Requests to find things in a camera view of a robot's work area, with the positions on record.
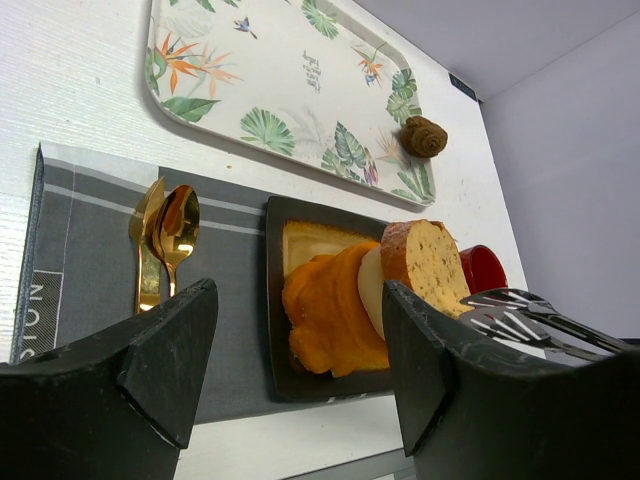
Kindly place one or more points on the brown bread slice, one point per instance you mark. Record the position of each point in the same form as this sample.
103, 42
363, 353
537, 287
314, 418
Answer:
422, 255

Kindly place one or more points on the gold knife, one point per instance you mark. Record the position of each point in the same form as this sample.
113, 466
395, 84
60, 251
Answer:
148, 270

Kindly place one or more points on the stainless steel serving tongs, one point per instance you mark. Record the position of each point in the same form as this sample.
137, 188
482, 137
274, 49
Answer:
519, 316

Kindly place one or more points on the dark brown chocolate pastry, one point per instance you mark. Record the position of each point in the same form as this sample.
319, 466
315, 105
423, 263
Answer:
423, 138

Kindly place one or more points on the orange glazed bagel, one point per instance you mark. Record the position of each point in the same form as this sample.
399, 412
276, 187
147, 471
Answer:
370, 282

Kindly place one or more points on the floral white serving tray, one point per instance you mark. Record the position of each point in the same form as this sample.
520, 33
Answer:
301, 80

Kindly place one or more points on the gold spoon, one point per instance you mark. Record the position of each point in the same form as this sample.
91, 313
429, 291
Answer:
175, 230

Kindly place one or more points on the orange round sponge cake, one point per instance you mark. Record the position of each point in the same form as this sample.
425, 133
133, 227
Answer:
331, 332

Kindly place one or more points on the grey striped placemat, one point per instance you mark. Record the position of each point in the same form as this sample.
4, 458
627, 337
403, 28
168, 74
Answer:
79, 273

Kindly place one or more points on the brown square ceramic plate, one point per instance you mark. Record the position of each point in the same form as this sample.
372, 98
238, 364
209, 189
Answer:
296, 231

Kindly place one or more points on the red enamel mug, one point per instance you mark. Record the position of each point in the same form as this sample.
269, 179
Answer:
482, 269

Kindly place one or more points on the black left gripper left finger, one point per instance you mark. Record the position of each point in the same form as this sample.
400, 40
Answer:
117, 404

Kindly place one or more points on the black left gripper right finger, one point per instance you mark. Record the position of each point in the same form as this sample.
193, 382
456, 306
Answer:
470, 407

